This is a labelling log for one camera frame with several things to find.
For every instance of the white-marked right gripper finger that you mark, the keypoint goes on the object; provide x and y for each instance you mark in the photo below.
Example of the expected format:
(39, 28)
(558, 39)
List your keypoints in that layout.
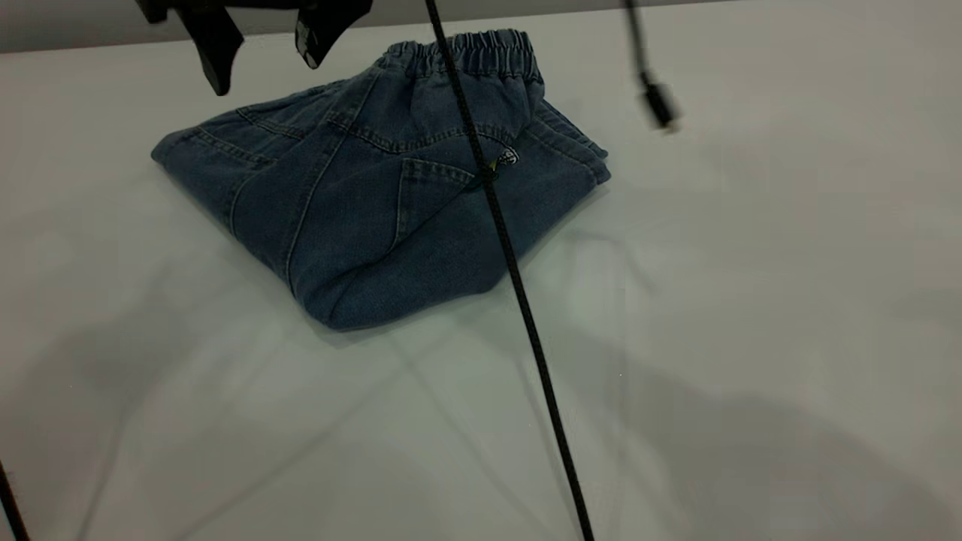
(323, 30)

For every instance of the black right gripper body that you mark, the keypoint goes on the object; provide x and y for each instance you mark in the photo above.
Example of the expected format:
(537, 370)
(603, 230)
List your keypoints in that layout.
(225, 4)

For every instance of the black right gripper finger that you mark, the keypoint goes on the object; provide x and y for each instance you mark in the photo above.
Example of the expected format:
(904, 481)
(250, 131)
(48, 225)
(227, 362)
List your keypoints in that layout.
(214, 52)

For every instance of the blue denim kids jeans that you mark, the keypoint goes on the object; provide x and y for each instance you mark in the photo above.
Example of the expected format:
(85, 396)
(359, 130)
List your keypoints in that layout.
(361, 225)

